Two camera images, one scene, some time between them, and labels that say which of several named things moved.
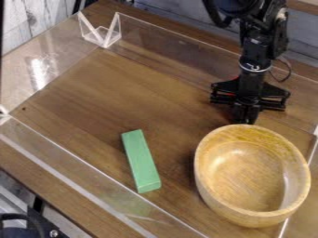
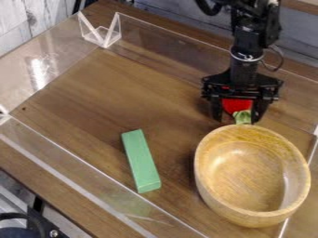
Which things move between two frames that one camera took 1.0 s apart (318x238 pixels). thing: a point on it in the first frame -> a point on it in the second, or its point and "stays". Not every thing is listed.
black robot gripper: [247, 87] -> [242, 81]
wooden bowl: [253, 175] stays
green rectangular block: [141, 160] stays
